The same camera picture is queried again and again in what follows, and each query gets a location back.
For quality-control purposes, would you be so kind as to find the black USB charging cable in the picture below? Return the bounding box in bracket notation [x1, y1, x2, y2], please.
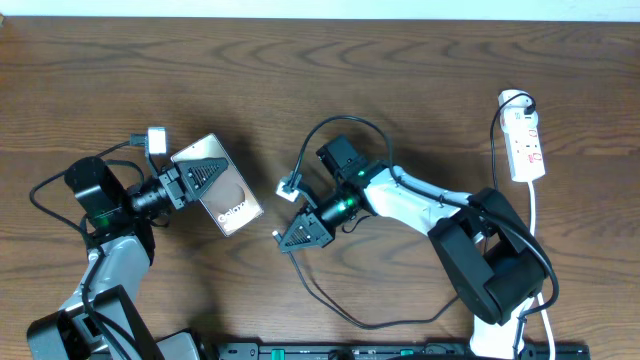
[271, 93, 538, 331]

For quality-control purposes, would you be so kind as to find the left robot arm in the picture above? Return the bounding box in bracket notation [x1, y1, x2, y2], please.
[27, 156, 229, 359]

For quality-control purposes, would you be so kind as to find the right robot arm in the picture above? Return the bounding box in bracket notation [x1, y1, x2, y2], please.
[274, 135, 552, 359]

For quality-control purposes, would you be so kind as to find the white power strip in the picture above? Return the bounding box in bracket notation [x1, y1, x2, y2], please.
[500, 107, 546, 183]

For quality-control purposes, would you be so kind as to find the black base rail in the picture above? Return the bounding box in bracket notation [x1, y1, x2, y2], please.
[212, 337, 591, 360]

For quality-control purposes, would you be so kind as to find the white power strip cord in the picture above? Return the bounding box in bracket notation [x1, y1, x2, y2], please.
[527, 180, 558, 360]

